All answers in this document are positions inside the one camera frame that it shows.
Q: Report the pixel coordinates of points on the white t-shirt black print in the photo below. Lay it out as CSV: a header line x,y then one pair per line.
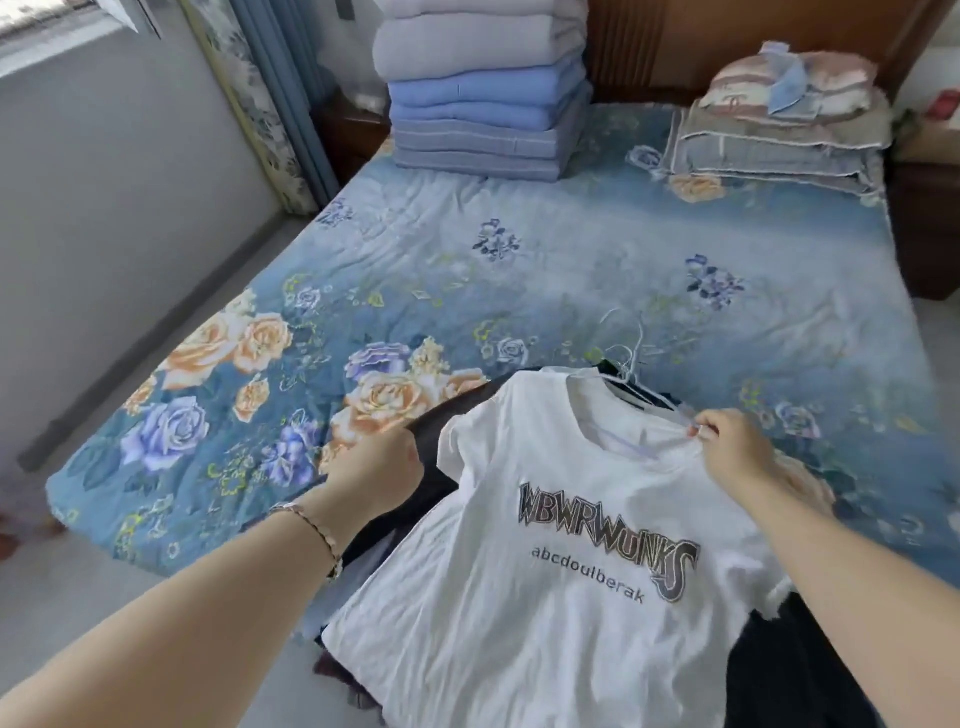
x,y
525,637

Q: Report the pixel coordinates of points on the white framed window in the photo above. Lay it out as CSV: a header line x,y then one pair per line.
x,y
60,30

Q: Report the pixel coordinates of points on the person's right forearm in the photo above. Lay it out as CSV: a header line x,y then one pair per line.
x,y
862,600

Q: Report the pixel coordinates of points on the person's left hand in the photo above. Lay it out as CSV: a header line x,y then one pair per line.
x,y
375,472

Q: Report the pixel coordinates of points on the brown cardboard box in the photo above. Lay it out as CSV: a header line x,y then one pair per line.
x,y
926,142

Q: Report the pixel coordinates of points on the person's left forearm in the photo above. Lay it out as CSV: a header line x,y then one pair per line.
x,y
165,637

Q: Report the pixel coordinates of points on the brown wooden headboard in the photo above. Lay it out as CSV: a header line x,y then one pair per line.
x,y
712,37

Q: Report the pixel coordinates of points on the person's right hand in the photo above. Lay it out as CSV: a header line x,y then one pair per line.
x,y
739,457

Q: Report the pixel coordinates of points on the grey checked pillow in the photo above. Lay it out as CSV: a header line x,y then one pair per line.
x,y
750,157

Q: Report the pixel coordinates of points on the orange slippers on floor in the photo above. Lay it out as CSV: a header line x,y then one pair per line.
x,y
15,544

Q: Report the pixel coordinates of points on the blue floral curtain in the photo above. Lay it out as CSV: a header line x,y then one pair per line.
x,y
262,97

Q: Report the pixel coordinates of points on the black wall socket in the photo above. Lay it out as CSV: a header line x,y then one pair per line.
x,y
345,7

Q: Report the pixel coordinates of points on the striped pillow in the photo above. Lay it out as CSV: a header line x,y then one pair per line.
x,y
840,82

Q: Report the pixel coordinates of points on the blue floral bed quilt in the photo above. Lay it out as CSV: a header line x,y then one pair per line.
x,y
525,262

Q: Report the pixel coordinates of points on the pale blue folded blanket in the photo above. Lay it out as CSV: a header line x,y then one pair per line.
x,y
472,150

